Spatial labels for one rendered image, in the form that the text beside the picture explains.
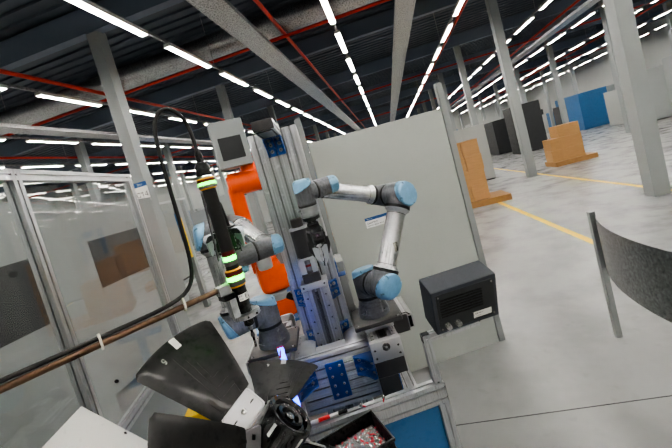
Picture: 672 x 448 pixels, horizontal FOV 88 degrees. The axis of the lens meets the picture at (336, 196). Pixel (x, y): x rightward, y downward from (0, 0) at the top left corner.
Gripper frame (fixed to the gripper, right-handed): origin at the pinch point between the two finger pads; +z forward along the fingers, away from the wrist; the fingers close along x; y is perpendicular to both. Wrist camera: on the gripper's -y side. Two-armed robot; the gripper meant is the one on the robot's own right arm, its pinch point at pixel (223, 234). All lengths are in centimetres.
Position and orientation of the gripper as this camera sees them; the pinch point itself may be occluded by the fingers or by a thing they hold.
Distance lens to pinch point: 101.3
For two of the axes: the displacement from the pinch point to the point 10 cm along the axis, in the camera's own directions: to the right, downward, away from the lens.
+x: -9.2, 2.8, -2.8
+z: 2.9, -0.1, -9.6
